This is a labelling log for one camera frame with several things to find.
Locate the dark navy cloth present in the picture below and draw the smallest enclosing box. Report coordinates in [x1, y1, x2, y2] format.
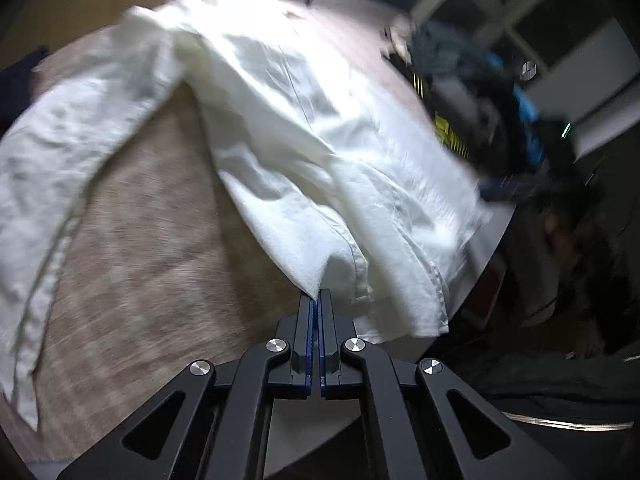
[0, 47, 51, 133]

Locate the dark teal cloth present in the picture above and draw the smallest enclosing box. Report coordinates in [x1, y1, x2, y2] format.
[410, 24, 501, 78]

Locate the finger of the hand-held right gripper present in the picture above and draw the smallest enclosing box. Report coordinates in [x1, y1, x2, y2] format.
[477, 172, 540, 204]

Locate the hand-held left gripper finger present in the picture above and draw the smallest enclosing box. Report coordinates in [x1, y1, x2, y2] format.
[319, 287, 576, 480]
[57, 292, 316, 480]

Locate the beige crumpled cloth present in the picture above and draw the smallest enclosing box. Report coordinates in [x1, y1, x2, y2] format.
[384, 14, 417, 57]

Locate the brown wooden board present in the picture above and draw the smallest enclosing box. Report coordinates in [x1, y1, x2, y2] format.
[0, 0, 196, 56]

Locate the white shirt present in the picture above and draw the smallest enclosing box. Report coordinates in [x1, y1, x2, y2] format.
[0, 0, 493, 433]

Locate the plaid beige blanket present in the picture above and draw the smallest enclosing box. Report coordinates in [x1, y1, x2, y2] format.
[0, 0, 516, 463]

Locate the white lattice frame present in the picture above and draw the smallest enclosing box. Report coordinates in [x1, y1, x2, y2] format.
[410, 0, 640, 161]

